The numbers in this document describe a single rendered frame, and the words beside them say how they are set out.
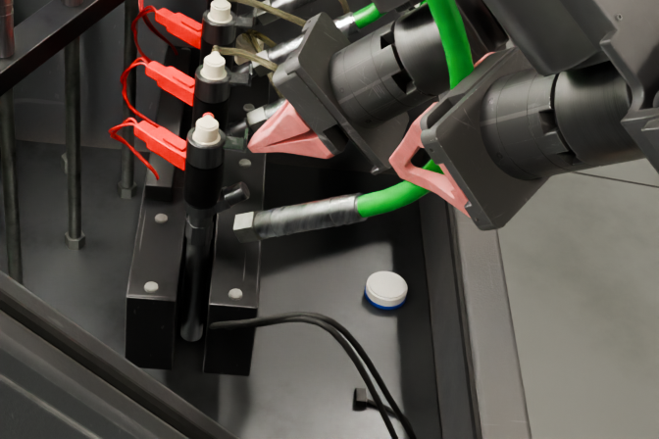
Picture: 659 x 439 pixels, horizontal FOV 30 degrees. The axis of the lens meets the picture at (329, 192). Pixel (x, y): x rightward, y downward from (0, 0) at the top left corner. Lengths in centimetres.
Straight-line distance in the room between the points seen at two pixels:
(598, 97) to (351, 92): 26
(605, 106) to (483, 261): 49
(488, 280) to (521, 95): 43
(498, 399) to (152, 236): 30
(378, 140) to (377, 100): 4
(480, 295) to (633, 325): 145
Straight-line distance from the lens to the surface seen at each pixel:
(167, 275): 95
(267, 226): 79
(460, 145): 64
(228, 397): 107
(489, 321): 101
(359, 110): 81
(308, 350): 112
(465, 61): 67
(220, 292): 94
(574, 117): 59
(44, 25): 100
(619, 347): 241
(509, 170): 65
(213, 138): 88
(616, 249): 261
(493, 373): 97
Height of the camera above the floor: 165
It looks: 40 degrees down
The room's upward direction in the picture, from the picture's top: 9 degrees clockwise
